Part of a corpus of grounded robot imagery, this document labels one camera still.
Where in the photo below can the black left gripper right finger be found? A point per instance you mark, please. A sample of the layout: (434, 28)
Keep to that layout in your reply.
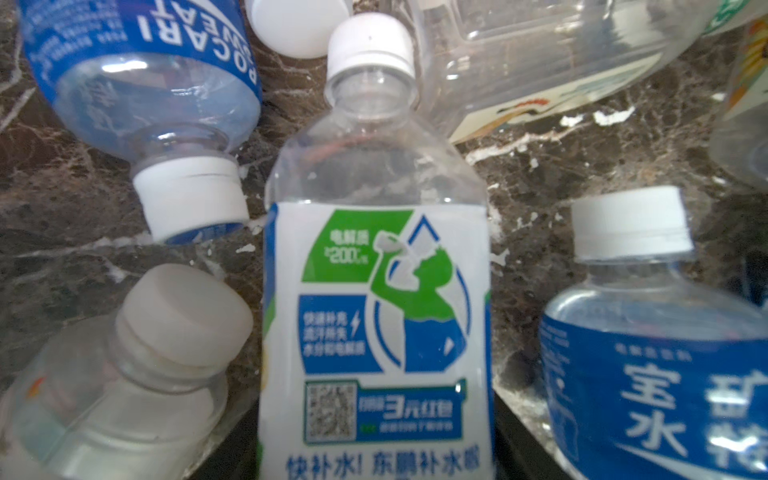
(518, 455)

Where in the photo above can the white label tall bottle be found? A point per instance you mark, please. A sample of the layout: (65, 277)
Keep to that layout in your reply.
(298, 29)

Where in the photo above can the blue label bottle left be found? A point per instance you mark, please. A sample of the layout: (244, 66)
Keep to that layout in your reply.
(648, 374)

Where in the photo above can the blue Pocari label bottle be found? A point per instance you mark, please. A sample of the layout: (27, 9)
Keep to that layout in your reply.
(171, 87)

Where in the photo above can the clear bottle green cap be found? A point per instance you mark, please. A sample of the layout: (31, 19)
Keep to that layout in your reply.
(484, 65)

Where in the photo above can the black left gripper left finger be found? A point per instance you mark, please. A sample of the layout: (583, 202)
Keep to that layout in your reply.
(235, 458)

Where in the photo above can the white green label bottle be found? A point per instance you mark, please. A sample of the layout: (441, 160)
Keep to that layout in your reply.
(376, 341)

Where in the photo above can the clear bottle yellow label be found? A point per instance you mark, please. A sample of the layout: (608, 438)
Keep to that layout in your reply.
(130, 395)

